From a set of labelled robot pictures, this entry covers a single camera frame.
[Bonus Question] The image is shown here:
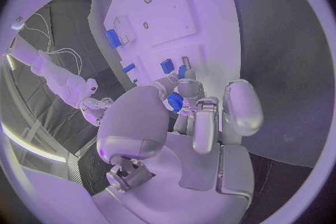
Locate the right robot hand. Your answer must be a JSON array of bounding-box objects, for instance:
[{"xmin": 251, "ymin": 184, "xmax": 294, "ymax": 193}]
[{"xmin": 79, "ymin": 96, "xmax": 114, "ymax": 127}]

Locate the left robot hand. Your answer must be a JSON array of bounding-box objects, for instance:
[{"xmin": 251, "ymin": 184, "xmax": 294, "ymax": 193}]
[{"xmin": 91, "ymin": 68, "xmax": 265, "ymax": 224}]

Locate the white task board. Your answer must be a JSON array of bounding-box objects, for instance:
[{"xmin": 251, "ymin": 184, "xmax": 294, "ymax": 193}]
[{"xmin": 87, "ymin": 0, "xmax": 242, "ymax": 113}]

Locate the blue short cylinder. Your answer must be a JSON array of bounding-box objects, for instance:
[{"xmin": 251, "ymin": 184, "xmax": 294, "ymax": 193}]
[{"xmin": 122, "ymin": 63, "xmax": 137, "ymax": 74}]

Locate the blue large cylinder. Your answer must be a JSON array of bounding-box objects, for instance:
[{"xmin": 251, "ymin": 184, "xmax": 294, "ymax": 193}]
[{"xmin": 104, "ymin": 29, "xmax": 123, "ymax": 49}]

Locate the glowing light bar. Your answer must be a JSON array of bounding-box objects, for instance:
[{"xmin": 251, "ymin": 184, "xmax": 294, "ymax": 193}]
[{"xmin": 1, "ymin": 123, "xmax": 67, "ymax": 164}]

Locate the blue gear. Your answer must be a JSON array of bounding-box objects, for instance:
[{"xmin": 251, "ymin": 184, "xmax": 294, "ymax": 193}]
[{"xmin": 166, "ymin": 91, "xmax": 184, "ymax": 114}]

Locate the blue block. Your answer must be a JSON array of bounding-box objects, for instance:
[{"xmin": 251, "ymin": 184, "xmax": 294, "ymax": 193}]
[{"xmin": 160, "ymin": 58, "xmax": 175, "ymax": 74}]

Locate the white cable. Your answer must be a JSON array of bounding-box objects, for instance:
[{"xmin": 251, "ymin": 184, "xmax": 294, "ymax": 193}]
[
  {"xmin": 24, "ymin": 12, "xmax": 53, "ymax": 53},
  {"xmin": 46, "ymin": 47, "xmax": 83, "ymax": 76}
]

